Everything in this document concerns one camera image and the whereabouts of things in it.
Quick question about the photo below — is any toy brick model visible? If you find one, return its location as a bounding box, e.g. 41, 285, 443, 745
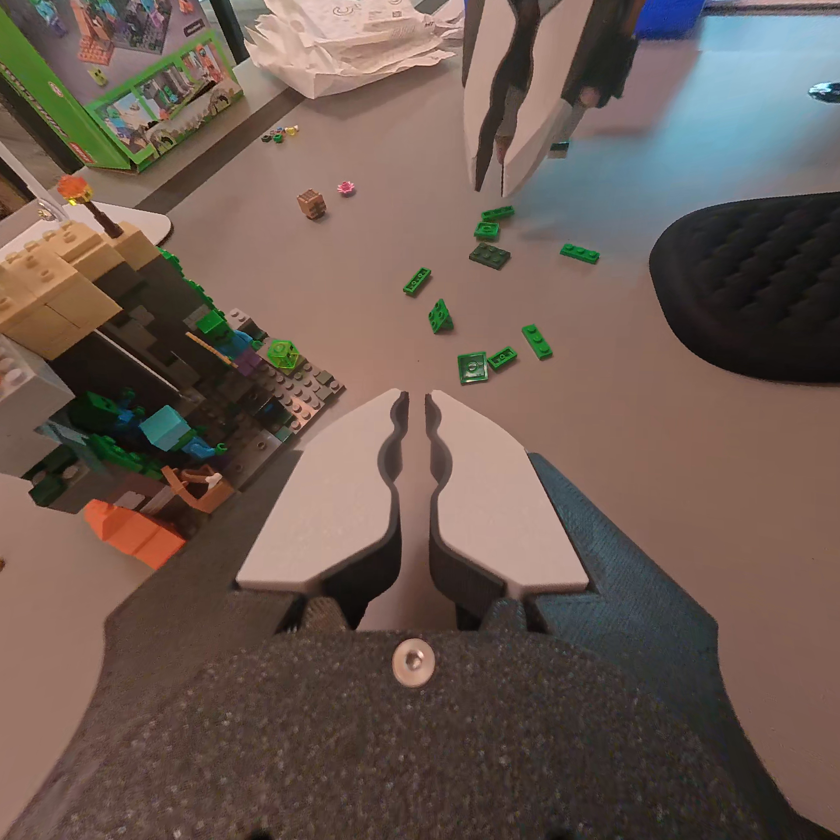
0, 174, 347, 571

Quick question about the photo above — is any white paper bag pile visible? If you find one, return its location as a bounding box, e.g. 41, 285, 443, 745
244, 0, 467, 99

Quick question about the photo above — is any black chair armrest pad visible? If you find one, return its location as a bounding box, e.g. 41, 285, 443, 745
648, 192, 840, 385

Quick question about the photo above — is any black desk cable cover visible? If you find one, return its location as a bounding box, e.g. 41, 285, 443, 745
134, 85, 309, 214

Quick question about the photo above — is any white book stand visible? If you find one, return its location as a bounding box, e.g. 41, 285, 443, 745
0, 138, 175, 250

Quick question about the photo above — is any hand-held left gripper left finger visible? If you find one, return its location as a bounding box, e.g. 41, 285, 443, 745
235, 388, 411, 630

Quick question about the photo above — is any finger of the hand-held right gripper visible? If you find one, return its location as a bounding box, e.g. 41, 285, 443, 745
461, 0, 526, 193
500, 0, 596, 199

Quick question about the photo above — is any green toy set box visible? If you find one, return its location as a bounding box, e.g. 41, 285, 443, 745
0, 0, 245, 175

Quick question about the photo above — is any blue plastic bin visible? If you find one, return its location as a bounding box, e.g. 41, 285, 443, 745
635, 0, 706, 40

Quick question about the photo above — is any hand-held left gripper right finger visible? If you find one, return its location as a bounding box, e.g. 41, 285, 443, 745
425, 390, 590, 630

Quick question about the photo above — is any grey desk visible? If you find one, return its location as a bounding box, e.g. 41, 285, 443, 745
0, 0, 840, 834

